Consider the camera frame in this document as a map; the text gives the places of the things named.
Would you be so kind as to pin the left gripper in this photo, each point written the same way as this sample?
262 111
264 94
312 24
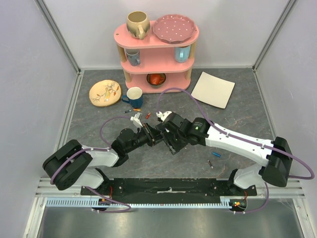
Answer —
151 134

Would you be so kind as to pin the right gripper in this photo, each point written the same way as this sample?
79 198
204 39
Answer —
170 138

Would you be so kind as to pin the black remote control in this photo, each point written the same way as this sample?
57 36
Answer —
161 131

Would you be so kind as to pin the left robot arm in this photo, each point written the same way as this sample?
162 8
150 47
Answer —
76 164

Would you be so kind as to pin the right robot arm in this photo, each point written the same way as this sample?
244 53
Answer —
272 159

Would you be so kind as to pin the light blue battery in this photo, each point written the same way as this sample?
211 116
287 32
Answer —
216 154

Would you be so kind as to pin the dark blue mug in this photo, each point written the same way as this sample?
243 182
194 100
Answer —
134 97

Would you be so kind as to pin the red cup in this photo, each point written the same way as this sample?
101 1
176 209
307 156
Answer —
156 79

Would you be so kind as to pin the dark patterned bowl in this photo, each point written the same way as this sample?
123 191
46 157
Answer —
156 86

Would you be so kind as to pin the yellow bird-pattern plate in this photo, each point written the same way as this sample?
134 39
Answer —
105 93

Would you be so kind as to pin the pink three-tier shelf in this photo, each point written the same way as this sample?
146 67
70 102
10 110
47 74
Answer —
156 57

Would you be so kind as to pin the white square plate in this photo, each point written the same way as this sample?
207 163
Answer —
212 90

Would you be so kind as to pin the grey-blue mug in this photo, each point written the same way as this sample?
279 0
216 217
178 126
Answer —
133 56

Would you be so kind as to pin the light blue mug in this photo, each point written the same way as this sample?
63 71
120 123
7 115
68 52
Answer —
181 54

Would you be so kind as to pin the pink dotted plate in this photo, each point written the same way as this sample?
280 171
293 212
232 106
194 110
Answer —
174 28

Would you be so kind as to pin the beige ceramic mug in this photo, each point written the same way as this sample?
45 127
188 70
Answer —
138 24

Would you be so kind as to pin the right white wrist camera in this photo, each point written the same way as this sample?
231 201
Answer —
163 117

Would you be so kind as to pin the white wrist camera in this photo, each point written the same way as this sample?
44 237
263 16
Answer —
163 117
136 119

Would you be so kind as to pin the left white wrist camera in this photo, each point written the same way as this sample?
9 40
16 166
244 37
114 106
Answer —
136 119

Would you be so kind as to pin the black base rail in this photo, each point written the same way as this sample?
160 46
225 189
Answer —
171 190

